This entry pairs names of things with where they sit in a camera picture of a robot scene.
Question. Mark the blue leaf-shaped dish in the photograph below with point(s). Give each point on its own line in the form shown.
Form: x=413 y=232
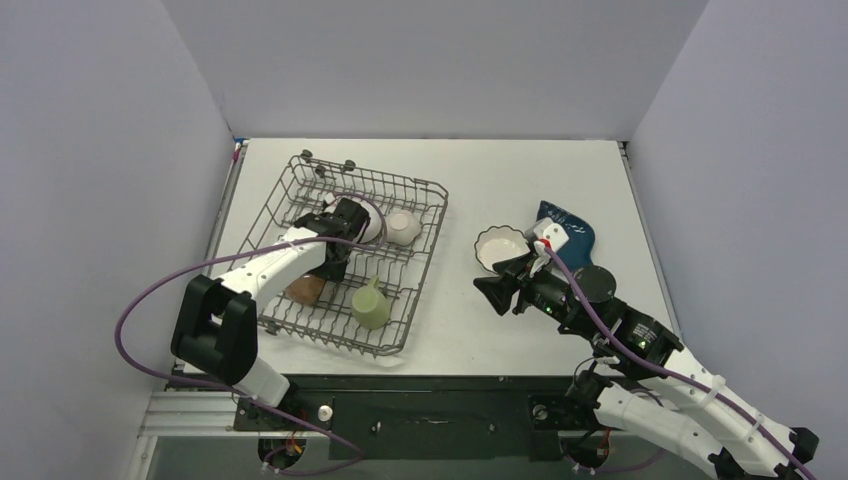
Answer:
x=576 y=253

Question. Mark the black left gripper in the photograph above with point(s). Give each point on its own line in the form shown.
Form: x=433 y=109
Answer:
x=335 y=272

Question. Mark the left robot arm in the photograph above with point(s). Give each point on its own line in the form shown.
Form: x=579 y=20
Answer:
x=216 y=328

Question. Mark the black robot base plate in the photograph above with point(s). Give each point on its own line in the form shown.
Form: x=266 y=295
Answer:
x=415 y=417

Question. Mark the white scalloped bowl black rim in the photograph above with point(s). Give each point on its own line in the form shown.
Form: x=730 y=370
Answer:
x=497 y=244

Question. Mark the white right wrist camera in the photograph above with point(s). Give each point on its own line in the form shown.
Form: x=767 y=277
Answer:
x=544 y=238

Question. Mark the plain white bowl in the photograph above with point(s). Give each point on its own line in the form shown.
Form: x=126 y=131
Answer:
x=373 y=227

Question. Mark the aluminium table edge rail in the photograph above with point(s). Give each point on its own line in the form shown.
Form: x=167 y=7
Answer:
x=622 y=146

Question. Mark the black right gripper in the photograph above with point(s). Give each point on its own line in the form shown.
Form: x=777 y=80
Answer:
x=520 y=287

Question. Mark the tan brown bowl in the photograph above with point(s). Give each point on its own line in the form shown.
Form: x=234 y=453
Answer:
x=306 y=290

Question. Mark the small white lobed bowl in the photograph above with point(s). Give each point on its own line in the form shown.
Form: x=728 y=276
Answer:
x=403 y=227

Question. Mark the grey wire dish rack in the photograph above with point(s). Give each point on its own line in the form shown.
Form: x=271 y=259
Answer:
x=264 y=203

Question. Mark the green mug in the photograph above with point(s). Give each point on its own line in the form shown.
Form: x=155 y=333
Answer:
x=369 y=306

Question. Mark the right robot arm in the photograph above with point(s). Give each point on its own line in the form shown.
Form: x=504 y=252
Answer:
x=709 y=426

